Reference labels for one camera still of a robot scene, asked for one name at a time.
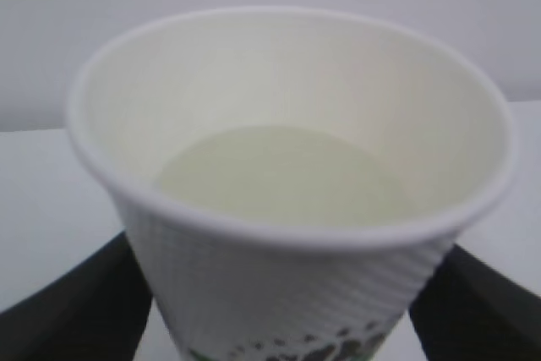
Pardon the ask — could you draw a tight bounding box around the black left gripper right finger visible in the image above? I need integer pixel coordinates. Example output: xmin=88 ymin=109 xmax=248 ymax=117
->
xmin=409 ymin=245 xmax=540 ymax=360

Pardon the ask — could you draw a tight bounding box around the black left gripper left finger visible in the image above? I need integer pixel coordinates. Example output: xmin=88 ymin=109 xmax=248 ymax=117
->
xmin=1 ymin=233 xmax=152 ymax=360

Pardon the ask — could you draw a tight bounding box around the white paper cup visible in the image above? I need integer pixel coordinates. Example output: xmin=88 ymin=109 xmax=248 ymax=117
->
xmin=66 ymin=7 xmax=518 ymax=360

